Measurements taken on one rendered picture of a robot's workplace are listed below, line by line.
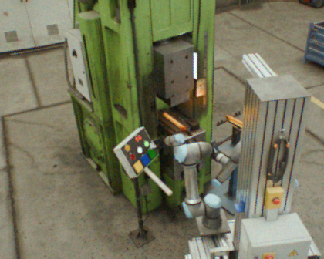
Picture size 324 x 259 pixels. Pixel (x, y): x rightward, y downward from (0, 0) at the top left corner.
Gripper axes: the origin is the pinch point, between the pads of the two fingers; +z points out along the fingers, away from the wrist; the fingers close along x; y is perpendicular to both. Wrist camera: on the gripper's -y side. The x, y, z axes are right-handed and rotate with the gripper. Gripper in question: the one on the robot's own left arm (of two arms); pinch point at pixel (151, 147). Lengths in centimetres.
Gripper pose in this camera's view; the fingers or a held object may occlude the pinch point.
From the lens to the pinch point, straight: 321.1
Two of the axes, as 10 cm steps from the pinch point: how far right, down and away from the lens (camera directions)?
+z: -7.1, 1.9, 6.8
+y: -4.7, -8.5, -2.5
